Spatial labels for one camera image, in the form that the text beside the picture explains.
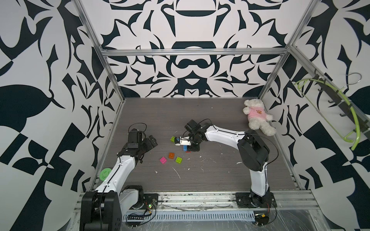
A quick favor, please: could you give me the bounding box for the magenta lego brick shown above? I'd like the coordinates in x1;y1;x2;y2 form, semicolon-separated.
160;157;167;164

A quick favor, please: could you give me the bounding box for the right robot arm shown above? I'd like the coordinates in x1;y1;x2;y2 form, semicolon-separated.
174;120;273;208

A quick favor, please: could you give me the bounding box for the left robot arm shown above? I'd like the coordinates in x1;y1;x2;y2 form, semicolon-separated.
80;129;158;231

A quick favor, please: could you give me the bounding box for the white teddy bear pink shirt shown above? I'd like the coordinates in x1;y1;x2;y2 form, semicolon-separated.
243;99;276;136

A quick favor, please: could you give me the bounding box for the black connector box left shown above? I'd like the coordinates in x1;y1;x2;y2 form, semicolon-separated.
125;214;145;228

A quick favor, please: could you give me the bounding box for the black connector box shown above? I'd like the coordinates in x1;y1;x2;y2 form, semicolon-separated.
125;214;145;228
253;214;269;227

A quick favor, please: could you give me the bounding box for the white vent grille strip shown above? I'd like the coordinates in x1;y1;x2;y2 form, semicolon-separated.
123;211;255;222

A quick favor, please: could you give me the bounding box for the black connector box right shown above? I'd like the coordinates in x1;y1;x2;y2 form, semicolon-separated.
253;214;269;227

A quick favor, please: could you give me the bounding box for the green clothes hanger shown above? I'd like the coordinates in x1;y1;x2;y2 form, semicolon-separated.
293;78;362;151

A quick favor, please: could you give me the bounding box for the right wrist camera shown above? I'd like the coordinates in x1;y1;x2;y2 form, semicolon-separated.
174;137;191;146

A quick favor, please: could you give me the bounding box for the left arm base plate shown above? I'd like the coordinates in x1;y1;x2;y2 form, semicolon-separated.
130;193;159;210

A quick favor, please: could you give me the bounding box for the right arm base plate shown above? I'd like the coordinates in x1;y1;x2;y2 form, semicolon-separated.
235;191;277;208

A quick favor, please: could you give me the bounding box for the black wall hook rack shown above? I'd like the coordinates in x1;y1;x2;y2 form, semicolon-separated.
313;69;370;135

